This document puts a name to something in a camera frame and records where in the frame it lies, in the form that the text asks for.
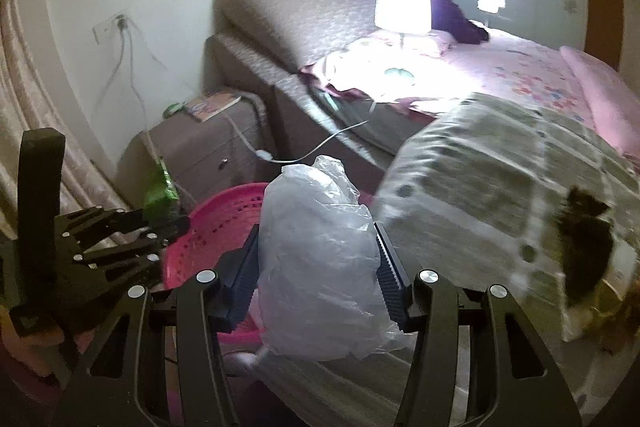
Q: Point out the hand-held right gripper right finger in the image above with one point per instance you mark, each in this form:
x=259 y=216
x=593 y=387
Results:
x=390 y=277

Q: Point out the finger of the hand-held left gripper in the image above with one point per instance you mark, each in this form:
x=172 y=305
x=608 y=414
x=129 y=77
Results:
x=120 y=219
x=125 y=264

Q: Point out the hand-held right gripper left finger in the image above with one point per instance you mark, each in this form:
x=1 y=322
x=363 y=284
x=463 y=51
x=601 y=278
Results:
x=245 y=279

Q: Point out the pink plastic basket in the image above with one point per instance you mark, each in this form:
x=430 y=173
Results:
x=215 y=227

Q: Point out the clear plastic bag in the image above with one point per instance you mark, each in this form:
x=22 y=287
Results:
x=320 y=257

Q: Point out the dark furry clump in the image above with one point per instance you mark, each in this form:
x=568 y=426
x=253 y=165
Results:
x=585 y=247

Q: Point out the brown nightstand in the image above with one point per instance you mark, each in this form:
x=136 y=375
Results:
x=200 y=147

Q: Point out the small green object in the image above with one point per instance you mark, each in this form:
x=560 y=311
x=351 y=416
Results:
x=175 y=109

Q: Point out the grey checked quilt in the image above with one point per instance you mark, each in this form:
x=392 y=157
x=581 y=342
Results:
x=475 y=167

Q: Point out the colourful book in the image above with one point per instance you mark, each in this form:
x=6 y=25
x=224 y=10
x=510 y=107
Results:
x=212 y=106

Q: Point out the pink floral bedsheet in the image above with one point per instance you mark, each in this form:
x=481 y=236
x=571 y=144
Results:
x=500 y=67

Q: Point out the small pink floral pillow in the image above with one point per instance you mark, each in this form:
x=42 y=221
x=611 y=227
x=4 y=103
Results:
x=430 y=43

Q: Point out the brown padded bed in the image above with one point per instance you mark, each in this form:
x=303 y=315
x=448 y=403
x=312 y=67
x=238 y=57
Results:
x=280 y=7

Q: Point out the dark purple clothing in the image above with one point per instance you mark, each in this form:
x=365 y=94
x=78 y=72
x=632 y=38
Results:
x=450 y=14

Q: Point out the white table lamp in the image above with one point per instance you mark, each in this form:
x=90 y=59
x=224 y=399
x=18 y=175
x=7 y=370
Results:
x=402 y=2

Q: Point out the plain pink pillow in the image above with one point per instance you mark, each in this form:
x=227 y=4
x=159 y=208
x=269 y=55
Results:
x=600 y=92

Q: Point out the small glowing light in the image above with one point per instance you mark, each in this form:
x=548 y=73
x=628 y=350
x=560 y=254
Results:
x=489 y=2

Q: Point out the brown wooden door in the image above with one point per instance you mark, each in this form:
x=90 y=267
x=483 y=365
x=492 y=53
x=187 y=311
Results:
x=602 y=7

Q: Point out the white wall socket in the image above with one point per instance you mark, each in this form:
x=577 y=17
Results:
x=107 y=27

